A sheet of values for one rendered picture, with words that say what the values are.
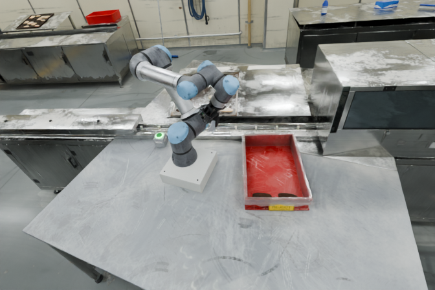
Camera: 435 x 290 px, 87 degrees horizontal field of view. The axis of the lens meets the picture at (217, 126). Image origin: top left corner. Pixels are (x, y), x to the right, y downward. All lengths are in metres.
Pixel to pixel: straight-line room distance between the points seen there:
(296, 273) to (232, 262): 0.26
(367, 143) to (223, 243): 0.95
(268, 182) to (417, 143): 0.83
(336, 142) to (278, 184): 0.42
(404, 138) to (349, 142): 0.27
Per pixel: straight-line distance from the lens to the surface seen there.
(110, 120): 1.88
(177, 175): 1.32
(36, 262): 2.62
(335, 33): 3.20
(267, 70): 2.06
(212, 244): 1.18
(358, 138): 1.49
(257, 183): 1.33
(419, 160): 1.78
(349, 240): 1.27
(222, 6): 5.07
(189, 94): 0.92
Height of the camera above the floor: 1.90
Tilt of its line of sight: 40 degrees down
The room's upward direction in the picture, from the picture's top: 7 degrees counter-clockwise
